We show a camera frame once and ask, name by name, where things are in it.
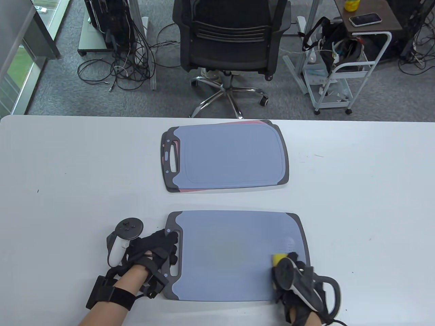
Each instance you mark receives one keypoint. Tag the person's left hand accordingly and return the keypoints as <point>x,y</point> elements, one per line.
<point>158,244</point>

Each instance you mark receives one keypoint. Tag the person's right hand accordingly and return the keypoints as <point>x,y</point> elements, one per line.
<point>292,256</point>

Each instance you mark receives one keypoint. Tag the yellow sponge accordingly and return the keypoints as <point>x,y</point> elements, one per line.
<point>279,258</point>

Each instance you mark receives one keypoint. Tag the blue cutting board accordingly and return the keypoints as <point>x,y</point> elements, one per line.
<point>234,152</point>
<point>231,254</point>

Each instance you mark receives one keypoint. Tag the pink cutting board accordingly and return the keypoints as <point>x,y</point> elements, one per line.
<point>190,190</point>

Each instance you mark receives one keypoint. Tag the person's right forearm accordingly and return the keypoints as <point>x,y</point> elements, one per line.
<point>311,319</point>

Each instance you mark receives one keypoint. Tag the grey right hand controller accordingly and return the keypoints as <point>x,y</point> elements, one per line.
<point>283,275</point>

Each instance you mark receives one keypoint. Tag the grey hand controller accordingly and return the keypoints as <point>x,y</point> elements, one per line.
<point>283,275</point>
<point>114,253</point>

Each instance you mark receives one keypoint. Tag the grey left hand controller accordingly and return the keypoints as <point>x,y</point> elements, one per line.
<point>114,253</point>

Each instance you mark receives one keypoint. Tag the silver metal desk leg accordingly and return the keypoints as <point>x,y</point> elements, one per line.
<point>295,73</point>

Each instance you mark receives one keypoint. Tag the blue packet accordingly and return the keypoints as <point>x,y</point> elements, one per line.
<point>316,71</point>

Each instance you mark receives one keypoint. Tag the black office chair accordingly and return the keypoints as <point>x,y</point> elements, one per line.
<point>231,44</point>

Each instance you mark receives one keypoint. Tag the glass window panel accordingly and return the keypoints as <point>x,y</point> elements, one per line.
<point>20,68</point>

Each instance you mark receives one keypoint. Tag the black bag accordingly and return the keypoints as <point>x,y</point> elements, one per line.
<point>334,34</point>

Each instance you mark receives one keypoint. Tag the black computer tower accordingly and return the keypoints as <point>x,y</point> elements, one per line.
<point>112,20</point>

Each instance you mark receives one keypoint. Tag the white desk leg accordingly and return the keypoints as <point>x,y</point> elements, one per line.
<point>135,10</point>

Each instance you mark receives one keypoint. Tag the white cart with brown top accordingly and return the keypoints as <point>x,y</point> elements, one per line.
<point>377,27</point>

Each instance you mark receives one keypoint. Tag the white smartphone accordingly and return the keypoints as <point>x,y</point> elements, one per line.
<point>365,19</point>

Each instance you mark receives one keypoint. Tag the yellow bottle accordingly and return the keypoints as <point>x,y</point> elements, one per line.
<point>351,5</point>

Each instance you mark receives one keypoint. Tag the grey metal base plate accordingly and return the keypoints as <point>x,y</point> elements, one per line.
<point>90,39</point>

